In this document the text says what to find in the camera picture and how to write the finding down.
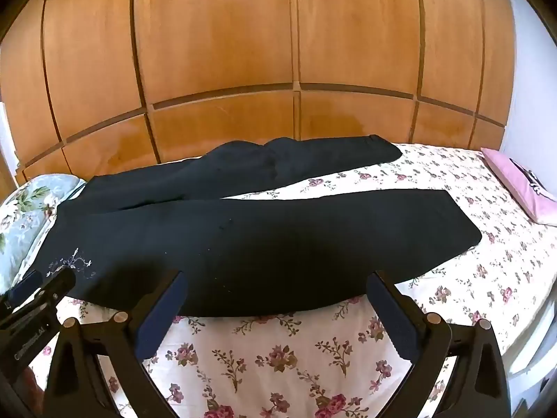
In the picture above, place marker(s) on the wooden wardrobe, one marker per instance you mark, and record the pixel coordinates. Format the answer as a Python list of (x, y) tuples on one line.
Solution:
[(243, 52)]

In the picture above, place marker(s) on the black pants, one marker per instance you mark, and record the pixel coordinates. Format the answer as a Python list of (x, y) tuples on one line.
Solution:
[(243, 226)]

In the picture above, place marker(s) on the pink pillow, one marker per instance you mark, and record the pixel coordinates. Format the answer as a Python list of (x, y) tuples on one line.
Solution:
[(522, 187)]

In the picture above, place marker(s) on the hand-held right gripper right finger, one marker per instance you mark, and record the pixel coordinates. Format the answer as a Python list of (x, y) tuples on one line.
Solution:
[(394, 315)]

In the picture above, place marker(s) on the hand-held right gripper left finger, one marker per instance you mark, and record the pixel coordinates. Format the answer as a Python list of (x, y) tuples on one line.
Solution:
[(162, 318)]

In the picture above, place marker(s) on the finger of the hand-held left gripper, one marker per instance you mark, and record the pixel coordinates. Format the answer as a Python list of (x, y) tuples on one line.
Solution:
[(45, 287)]

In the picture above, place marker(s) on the light blue floral pillow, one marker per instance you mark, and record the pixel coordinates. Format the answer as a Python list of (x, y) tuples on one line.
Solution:
[(26, 222)]

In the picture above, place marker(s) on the floral bed sheet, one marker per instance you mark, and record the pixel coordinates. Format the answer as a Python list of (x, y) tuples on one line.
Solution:
[(348, 313)]

